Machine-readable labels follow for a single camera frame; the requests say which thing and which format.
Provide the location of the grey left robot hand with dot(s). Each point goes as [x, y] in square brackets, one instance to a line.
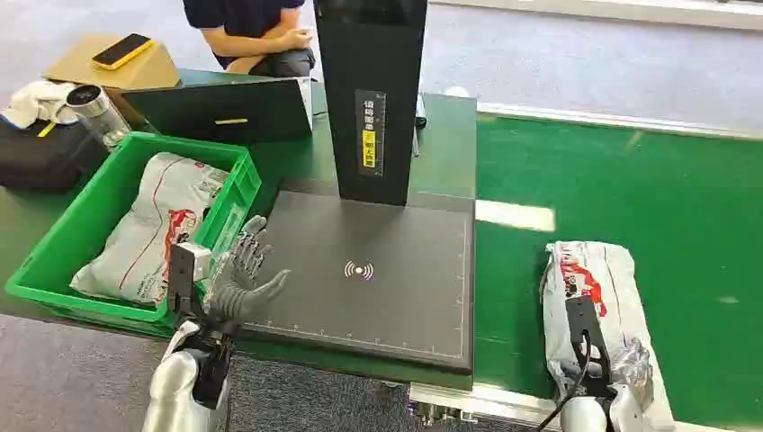
[238, 292]

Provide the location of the person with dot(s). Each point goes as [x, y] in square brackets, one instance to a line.
[250, 30]

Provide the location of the silver conveyor frame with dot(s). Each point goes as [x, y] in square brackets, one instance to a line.
[477, 402]

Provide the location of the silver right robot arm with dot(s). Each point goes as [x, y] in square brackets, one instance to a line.
[581, 416]

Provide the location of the black laptop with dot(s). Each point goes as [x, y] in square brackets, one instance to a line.
[226, 110]

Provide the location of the brown cardboard box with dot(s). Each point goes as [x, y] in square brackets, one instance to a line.
[143, 74]

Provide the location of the black scanner column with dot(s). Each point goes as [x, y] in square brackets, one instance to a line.
[369, 54]

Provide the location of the grey parcel with red print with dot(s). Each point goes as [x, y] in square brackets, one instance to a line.
[152, 232]
[602, 271]

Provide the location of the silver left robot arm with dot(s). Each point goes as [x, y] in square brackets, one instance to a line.
[173, 381]

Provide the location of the phone in yellow case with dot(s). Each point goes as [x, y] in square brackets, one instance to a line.
[121, 50]

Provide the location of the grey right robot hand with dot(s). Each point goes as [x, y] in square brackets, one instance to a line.
[635, 367]

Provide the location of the black right wrist camera bracket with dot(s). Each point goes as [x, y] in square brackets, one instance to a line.
[587, 334]

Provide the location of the black bag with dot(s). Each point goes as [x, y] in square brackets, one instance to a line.
[44, 158]

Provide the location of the clear bottle with steel lid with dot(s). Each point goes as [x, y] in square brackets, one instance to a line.
[98, 116]

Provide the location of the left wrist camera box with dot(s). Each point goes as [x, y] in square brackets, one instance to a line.
[182, 268]

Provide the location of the green conveyor belt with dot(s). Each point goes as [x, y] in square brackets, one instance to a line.
[679, 238]

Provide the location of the green plastic crate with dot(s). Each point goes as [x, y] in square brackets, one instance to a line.
[77, 238]

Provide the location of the white cloth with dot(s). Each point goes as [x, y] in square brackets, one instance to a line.
[36, 98]

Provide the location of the black scanner base plate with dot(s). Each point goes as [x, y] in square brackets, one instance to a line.
[369, 298]

